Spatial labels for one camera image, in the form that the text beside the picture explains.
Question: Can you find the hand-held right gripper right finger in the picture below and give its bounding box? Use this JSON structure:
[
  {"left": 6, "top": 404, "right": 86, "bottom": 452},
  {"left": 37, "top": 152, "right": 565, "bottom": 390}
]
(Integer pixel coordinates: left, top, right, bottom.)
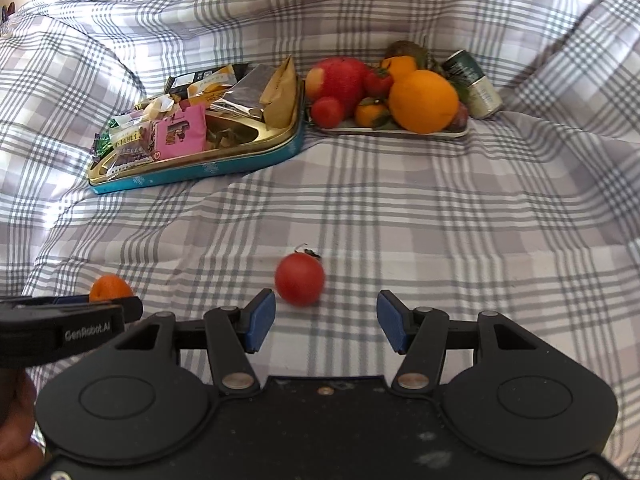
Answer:
[{"left": 376, "top": 290, "right": 543, "bottom": 394}]

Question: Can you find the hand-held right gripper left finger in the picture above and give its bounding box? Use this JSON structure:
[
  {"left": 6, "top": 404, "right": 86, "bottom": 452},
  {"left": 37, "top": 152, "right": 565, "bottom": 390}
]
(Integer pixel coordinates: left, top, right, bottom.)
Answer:
[{"left": 112, "top": 288, "right": 277, "bottom": 395}]

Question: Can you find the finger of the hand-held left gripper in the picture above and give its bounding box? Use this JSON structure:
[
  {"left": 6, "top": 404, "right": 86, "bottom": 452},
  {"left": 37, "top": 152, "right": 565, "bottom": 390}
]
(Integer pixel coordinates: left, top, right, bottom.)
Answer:
[{"left": 0, "top": 295, "right": 144, "bottom": 324}]

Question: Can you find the person's left hand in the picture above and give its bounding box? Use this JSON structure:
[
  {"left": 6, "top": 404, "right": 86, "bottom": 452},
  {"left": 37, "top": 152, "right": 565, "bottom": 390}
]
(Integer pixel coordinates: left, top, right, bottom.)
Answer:
[{"left": 0, "top": 369, "right": 47, "bottom": 480}]

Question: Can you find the grey plaid blanket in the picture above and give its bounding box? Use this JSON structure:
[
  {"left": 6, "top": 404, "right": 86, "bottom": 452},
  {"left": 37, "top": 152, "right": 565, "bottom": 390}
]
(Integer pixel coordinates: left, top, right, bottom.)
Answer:
[{"left": 0, "top": 0, "right": 640, "bottom": 411}]

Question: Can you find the brown snack packet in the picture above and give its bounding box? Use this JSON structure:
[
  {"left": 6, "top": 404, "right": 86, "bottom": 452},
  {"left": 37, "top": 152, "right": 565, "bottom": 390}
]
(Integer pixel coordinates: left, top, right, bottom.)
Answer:
[{"left": 105, "top": 146, "right": 153, "bottom": 171}]

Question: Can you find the blue snack tin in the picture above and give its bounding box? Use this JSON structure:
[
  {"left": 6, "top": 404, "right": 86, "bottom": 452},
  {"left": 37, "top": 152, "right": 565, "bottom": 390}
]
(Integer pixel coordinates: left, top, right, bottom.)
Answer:
[{"left": 87, "top": 60, "right": 307, "bottom": 195}]

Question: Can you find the green candy wrapper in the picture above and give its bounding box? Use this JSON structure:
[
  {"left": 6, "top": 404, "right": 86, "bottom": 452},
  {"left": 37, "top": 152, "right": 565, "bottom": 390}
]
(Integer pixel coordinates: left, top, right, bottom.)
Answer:
[{"left": 91, "top": 132, "right": 115, "bottom": 158}]

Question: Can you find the pink snack packet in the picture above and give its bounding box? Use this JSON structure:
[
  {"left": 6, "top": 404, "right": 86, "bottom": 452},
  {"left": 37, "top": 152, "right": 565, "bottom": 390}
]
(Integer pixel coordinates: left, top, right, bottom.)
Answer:
[{"left": 152, "top": 105, "right": 208, "bottom": 161}]

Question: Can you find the white plate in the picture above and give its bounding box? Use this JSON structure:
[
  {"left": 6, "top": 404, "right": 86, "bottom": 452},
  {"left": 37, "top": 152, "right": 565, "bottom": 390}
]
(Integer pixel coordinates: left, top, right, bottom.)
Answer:
[{"left": 306, "top": 107, "right": 471, "bottom": 138}]

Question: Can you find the small mandarin with leaf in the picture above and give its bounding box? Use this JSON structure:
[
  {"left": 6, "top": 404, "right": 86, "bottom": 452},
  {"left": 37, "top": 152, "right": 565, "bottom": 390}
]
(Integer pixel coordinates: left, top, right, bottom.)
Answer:
[{"left": 355, "top": 98, "right": 391, "bottom": 128}]

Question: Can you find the red cherry tomato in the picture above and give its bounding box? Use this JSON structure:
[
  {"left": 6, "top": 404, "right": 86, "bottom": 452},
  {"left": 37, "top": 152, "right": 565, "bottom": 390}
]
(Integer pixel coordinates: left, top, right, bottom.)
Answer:
[{"left": 311, "top": 96, "right": 346, "bottom": 130}]

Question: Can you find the big orange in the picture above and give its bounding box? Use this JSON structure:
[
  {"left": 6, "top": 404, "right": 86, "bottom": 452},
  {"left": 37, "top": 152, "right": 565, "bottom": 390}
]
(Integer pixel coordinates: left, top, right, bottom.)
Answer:
[{"left": 388, "top": 69, "right": 460, "bottom": 135}]

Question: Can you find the tan paper packet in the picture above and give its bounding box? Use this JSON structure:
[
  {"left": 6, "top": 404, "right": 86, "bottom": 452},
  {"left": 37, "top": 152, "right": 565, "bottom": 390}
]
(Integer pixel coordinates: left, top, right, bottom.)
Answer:
[{"left": 260, "top": 56, "right": 300, "bottom": 128}]

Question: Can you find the silver foil packet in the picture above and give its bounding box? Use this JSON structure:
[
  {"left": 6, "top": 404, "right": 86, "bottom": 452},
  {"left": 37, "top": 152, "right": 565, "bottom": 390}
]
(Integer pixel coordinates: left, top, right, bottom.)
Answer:
[{"left": 210, "top": 63, "right": 281, "bottom": 121}]

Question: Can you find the black snack packet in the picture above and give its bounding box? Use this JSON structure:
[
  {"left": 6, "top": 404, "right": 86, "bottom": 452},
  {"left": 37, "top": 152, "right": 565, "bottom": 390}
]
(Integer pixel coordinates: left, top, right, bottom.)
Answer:
[{"left": 165, "top": 62, "right": 251, "bottom": 96}]

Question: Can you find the red tomato with green stem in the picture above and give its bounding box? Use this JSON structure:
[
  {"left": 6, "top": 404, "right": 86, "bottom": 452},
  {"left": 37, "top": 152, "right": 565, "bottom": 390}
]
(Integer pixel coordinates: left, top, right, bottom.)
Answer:
[{"left": 363, "top": 67, "right": 394, "bottom": 98}]

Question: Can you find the yellow snack packet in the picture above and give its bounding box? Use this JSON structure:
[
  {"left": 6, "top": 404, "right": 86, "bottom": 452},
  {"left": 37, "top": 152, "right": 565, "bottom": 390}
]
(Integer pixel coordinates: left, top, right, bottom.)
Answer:
[{"left": 189, "top": 65, "right": 236, "bottom": 99}]

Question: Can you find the red apple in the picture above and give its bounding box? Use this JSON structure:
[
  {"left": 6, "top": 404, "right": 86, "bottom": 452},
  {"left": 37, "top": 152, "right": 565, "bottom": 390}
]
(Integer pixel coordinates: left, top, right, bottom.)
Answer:
[{"left": 305, "top": 57, "right": 371, "bottom": 111}]

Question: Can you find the green drink can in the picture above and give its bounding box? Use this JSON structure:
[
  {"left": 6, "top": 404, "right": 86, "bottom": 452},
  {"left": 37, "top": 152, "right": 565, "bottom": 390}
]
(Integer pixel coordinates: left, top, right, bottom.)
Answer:
[{"left": 440, "top": 49, "right": 503, "bottom": 120}]

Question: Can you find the brown kiwi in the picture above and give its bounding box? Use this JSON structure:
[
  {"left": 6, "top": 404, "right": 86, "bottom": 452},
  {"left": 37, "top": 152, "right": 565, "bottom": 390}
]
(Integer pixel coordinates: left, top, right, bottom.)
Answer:
[{"left": 384, "top": 41, "right": 428, "bottom": 61}]

